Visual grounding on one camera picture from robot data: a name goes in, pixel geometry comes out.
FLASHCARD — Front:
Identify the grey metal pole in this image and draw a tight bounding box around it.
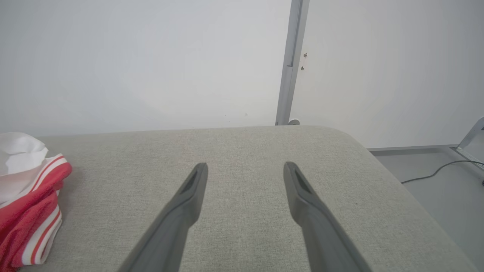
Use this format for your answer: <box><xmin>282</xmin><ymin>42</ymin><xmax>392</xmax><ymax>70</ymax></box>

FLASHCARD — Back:
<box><xmin>275</xmin><ymin>0</ymin><xmax>310</xmax><ymax>126</ymax></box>

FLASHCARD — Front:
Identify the grey fabric sofa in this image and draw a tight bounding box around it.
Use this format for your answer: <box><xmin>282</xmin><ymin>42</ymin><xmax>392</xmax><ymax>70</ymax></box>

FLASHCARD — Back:
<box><xmin>0</xmin><ymin>125</ymin><xmax>479</xmax><ymax>272</ymax></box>

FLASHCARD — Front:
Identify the grey metal frame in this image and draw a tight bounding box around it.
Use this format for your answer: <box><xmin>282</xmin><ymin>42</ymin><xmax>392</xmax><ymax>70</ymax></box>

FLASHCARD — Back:
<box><xmin>456</xmin><ymin>117</ymin><xmax>484</xmax><ymax>165</ymax></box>

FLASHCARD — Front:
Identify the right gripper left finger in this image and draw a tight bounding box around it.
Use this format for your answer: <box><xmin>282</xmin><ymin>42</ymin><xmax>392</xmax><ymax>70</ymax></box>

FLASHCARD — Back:
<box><xmin>118</xmin><ymin>162</ymin><xmax>209</xmax><ymax>272</ymax></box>

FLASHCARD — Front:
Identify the red and white garment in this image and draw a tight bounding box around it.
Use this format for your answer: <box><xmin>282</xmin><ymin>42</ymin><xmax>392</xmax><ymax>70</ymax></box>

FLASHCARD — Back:
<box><xmin>0</xmin><ymin>132</ymin><xmax>73</xmax><ymax>272</ymax></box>

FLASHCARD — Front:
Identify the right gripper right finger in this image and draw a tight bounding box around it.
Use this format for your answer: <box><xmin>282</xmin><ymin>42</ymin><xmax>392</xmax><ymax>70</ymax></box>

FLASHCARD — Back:
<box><xmin>283</xmin><ymin>161</ymin><xmax>373</xmax><ymax>272</ymax></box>

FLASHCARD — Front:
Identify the thin black floor cable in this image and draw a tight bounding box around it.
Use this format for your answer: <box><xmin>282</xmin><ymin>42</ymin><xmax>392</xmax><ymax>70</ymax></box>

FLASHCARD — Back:
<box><xmin>401</xmin><ymin>160</ymin><xmax>484</xmax><ymax>184</ymax></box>

